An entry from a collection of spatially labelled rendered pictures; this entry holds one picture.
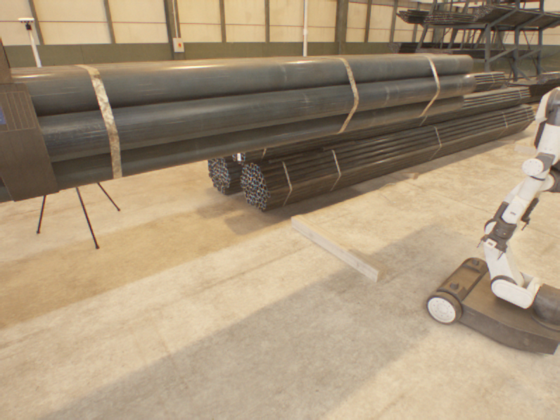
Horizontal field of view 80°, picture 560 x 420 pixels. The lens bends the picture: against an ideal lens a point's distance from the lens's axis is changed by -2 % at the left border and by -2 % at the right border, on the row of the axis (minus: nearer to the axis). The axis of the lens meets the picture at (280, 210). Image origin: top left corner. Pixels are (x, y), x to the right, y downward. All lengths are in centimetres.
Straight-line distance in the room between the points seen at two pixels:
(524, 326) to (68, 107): 238
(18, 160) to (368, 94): 170
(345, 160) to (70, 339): 287
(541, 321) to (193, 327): 195
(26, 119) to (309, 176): 255
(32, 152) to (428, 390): 197
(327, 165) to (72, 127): 265
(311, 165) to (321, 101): 166
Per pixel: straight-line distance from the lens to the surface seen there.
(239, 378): 193
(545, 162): 184
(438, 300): 231
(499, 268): 232
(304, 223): 299
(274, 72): 176
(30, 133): 137
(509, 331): 230
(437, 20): 1269
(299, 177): 333
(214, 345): 209
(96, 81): 146
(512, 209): 192
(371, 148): 407
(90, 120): 140
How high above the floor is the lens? 154
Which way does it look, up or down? 27 degrees down
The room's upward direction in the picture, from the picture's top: straight up
